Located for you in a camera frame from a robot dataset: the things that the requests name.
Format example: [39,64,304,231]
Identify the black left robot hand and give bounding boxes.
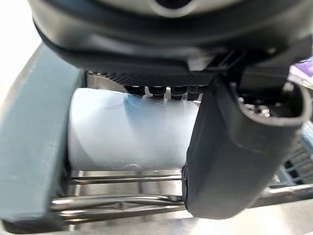
[26,0,313,219]

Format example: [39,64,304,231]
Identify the white cup with blue-grey handle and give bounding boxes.
[0,45,205,225]

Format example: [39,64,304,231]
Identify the purple item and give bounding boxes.
[290,56,313,87]

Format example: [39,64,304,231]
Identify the blue-grey plastic basket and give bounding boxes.
[275,122,313,188]

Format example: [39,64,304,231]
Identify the metal wire dish rack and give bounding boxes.
[48,170,313,222]

